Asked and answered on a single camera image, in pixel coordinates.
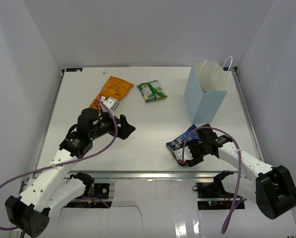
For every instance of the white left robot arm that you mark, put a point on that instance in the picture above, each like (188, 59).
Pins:
(31, 210)

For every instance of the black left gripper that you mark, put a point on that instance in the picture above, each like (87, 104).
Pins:
(125, 129)

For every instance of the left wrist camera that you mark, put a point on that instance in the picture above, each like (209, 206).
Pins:
(108, 104)

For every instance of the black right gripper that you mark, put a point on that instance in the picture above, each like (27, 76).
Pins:
(196, 160)

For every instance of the black label sticker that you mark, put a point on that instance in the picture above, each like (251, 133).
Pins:
(74, 69)

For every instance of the light blue paper bag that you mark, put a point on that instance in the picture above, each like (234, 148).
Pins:
(206, 89)

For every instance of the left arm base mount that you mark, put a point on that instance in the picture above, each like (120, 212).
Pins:
(98, 192)

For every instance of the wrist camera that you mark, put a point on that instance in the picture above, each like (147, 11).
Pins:
(108, 104)
(184, 156)

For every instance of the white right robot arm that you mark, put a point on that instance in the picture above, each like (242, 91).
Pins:
(271, 188)

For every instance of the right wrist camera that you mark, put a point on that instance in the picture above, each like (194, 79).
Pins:
(184, 156)

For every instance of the orange potato chips bag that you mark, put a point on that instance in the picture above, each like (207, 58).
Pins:
(114, 87)

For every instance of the blue cookie bag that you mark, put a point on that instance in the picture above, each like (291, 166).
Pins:
(177, 144)

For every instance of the white front cardboard panel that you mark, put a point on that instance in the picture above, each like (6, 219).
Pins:
(163, 209)

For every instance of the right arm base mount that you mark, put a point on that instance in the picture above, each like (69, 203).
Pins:
(207, 190)

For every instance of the green snack bag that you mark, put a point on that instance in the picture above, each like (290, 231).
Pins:
(152, 91)

